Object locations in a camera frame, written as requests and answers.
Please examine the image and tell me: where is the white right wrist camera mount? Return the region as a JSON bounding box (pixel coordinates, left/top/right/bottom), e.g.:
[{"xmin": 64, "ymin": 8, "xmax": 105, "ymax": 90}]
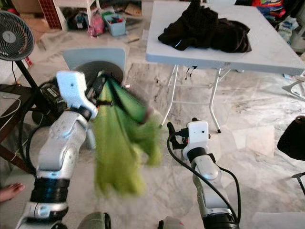
[{"xmin": 187, "ymin": 120, "xmax": 211, "ymax": 151}]

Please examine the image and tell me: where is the person bare foot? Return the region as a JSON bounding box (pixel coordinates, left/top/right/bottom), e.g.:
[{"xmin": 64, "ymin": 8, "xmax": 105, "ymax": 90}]
[{"xmin": 0, "ymin": 184, "xmax": 24, "ymax": 203}]

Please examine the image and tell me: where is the robot left leg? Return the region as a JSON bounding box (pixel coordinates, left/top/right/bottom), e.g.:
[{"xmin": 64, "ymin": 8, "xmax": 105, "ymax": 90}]
[{"xmin": 76, "ymin": 212, "xmax": 112, "ymax": 229}]

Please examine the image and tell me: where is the light blue plastic bin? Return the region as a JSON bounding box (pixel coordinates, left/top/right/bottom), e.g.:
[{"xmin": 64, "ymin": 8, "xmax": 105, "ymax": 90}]
[{"xmin": 104, "ymin": 13, "xmax": 127, "ymax": 38}]

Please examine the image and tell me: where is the white wooden shelf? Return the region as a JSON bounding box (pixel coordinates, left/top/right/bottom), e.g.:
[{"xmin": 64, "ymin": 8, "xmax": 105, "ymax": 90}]
[{"xmin": 50, "ymin": 0, "xmax": 96, "ymax": 31}]

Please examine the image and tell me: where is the black standing fan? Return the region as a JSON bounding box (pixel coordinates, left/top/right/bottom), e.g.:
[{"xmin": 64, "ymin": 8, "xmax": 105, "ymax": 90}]
[{"xmin": 0, "ymin": 10, "xmax": 51, "ymax": 129}]

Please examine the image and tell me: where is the black metal drying rack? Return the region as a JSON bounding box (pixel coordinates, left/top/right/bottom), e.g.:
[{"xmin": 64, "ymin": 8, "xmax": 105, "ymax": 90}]
[{"xmin": 293, "ymin": 172, "xmax": 305, "ymax": 196}]

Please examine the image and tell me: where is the black printed cardboard box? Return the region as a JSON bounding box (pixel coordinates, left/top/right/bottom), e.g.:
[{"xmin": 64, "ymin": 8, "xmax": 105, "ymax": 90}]
[{"xmin": 43, "ymin": 81, "xmax": 72, "ymax": 115}]

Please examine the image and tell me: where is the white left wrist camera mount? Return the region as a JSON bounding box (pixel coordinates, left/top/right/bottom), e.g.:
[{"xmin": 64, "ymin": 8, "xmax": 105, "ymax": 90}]
[{"xmin": 56, "ymin": 71, "xmax": 98, "ymax": 117}]

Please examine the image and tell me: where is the dark wooden table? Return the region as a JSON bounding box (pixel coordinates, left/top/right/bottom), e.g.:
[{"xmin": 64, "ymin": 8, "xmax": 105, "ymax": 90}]
[{"xmin": 0, "ymin": 85, "xmax": 36, "ymax": 175}]

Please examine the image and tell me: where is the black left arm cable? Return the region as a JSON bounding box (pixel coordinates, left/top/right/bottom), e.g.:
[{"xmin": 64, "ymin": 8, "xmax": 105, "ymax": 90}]
[{"xmin": 18, "ymin": 110, "xmax": 51, "ymax": 178}]

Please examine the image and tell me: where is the navy blue garment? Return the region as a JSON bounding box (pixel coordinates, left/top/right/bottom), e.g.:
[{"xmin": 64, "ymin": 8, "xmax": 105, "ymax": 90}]
[{"xmin": 277, "ymin": 115, "xmax": 305, "ymax": 160}]

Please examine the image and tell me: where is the pink bag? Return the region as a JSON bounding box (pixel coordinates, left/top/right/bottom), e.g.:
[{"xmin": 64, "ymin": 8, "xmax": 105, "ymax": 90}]
[{"xmin": 88, "ymin": 16, "xmax": 106, "ymax": 38}]

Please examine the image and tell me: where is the robot leg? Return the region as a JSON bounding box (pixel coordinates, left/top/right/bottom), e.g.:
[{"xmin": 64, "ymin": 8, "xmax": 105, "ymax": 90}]
[
  {"xmin": 76, "ymin": 212, "xmax": 112, "ymax": 229},
  {"xmin": 157, "ymin": 217, "xmax": 186, "ymax": 229}
]

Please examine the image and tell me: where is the black bag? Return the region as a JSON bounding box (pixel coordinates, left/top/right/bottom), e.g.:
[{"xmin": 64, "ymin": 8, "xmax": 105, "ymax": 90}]
[{"xmin": 66, "ymin": 9, "xmax": 89, "ymax": 30}]

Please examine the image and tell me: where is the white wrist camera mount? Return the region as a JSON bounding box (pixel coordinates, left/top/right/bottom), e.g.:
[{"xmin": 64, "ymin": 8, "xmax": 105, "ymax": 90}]
[
  {"xmin": 56, "ymin": 71, "xmax": 98, "ymax": 117},
  {"xmin": 187, "ymin": 120, "xmax": 211, "ymax": 151}
]

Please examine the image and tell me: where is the robot right leg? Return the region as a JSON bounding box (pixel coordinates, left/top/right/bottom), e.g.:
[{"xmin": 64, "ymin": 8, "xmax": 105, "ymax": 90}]
[{"xmin": 157, "ymin": 217, "xmax": 186, "ymax": 229}]

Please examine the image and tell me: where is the small wooden block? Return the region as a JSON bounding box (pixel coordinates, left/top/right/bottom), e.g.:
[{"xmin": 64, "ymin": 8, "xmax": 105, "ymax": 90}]
[{"xmin": 124, "ymin": 34, "xmax": 141, "ymax": 44}]

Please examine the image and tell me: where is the green garment with dark trim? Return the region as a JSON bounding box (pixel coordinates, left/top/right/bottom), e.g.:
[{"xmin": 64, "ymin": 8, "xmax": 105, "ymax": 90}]
[{"xmin": 91, "ymin": 72, "xmax": 165, "ymax": 198}]

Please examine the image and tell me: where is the black garment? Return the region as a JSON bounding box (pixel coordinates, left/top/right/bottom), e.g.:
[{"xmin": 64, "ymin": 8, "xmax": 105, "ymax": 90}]
[{"xmin": 157, "ymin": 0, "xmax": 252, "ymax": 54}]

